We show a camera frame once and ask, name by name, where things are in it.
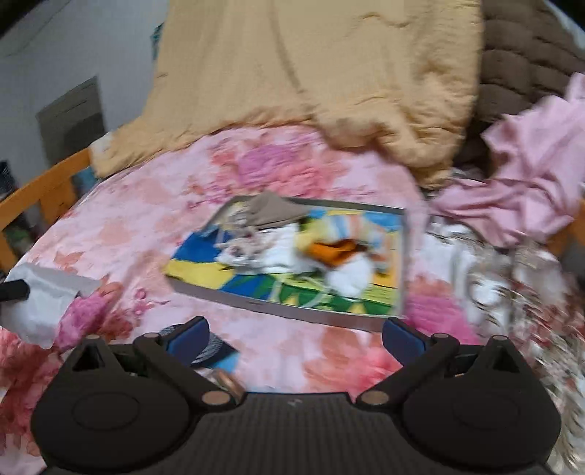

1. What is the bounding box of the white cloth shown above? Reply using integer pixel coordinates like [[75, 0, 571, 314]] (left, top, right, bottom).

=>
[[215, 223, 312, 274]]

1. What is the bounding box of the grey shallow tray box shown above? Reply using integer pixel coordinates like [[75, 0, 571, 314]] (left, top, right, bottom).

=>
[[162, 195, 411, 334]]

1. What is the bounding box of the striped colourful sock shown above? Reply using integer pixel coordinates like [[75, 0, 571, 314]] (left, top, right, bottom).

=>
[[294, 213, 395, 299]]

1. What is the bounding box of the yellow dotted blanket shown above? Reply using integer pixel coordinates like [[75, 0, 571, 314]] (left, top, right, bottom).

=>
[[92, 1, 483, 189]]

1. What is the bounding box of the grey brown cloth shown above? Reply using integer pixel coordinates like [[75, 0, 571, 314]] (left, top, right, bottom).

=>
[[246, 191, 309, 229]]

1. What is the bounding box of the wooden right bed rail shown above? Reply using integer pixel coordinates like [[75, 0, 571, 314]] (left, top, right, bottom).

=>
[[546, 200, 585, 257]]

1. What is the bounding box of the wooden bed rail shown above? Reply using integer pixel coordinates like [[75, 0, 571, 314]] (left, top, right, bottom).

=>
[[546, 200, 585, 257], [0, 148, 91, 273]]

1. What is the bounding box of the pink garment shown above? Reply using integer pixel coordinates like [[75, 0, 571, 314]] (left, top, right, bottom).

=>
[[431, 73, 584, 248]]

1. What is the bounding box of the brown quilted jacket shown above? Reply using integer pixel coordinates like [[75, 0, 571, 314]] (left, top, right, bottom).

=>
[[454, 1, 584, 172]]

